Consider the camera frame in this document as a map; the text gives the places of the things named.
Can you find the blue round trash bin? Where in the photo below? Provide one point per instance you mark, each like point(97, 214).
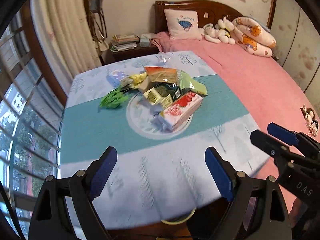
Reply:
point(179, 220)

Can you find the green crumpled wrapper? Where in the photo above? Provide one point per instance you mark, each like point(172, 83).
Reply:
point(114, 98)

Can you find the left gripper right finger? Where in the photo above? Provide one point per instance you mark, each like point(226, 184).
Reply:
point(249, 208)

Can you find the white plush toy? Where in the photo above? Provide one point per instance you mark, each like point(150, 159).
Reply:
point(221, 32)

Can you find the person's right hand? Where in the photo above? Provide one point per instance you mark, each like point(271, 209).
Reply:
point(298, 209)

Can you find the blue white small carton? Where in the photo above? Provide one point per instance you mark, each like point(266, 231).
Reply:
point(117, 78)

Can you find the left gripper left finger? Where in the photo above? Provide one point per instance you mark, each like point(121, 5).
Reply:
point(50, 218)

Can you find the rolled bear pattern quilt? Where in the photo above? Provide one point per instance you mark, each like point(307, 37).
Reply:
point(252, 37)

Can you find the tree pattern tablecloth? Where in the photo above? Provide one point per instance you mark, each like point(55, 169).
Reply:
point(128, 199)

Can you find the wooden headboard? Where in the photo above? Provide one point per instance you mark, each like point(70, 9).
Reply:
point(208, 12)

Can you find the red white milk carton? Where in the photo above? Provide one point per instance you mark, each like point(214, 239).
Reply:
point(180, 111)

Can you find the wooden nightstand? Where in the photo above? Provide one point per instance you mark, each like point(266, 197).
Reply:
point(112, 57)

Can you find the green white tea box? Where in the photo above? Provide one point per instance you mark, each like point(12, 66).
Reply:
point(163, 95)

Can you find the window with grille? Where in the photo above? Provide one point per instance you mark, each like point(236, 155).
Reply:
point(31, 118)

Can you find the pink embroidered pillow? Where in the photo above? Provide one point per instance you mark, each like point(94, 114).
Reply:
point(182, 24)

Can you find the orange snack bag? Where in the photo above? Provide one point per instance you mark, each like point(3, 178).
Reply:
point(161, 74)

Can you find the cream curtain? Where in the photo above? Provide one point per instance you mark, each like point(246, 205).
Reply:
point(64, 36)

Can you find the clear plastic wrapper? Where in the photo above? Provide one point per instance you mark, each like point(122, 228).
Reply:
point(164, 59)

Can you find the pink bed sheet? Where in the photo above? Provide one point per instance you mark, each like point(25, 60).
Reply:
point(246, 92)

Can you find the tissue box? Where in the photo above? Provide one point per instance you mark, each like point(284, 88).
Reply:
point(145, 39)

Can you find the yellow crumpled wrapper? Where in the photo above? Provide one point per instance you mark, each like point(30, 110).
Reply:
point(136, 80)

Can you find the light green snack bag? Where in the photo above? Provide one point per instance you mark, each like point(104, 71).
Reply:
point(187, 83)

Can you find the hanging grey bag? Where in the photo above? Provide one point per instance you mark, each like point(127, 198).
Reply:
point(97, 23)

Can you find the stack of books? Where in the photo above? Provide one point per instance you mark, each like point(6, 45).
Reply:
point(124, 42)

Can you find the small doll figure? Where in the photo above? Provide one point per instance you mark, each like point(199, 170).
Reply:
point(311, 121)

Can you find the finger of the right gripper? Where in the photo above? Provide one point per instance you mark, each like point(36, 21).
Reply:
point(282, 133)
point(276, 148)

